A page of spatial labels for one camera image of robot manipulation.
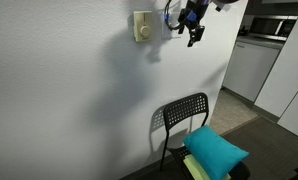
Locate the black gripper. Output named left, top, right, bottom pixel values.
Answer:
left=178, top=0, right=210, bottom=47

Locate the white kitchen cabinet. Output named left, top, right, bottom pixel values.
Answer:
left=222, top=37, right=283, bottom=102

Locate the black perforated metal chair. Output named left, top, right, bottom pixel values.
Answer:
left=160, top=92, right=251, bottom=180

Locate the stainless steel microwave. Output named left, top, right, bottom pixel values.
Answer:
left=249, top=15, right=298, bottom=41

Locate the white door panel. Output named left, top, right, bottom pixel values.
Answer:
left=255, top=20, right=298, bottom=136

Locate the teal pillow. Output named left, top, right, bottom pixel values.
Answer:
left=183, top=125, right=249, bottom=180

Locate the yellow-green folded cloth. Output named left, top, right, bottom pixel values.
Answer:
left=183, top=154, right=232, bottom=180

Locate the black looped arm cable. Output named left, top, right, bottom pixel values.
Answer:
left=164, top=0, right=184, bottom=32

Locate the beige wall thermostat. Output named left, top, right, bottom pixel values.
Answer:
left=133, top=11, right=152, bottom=42

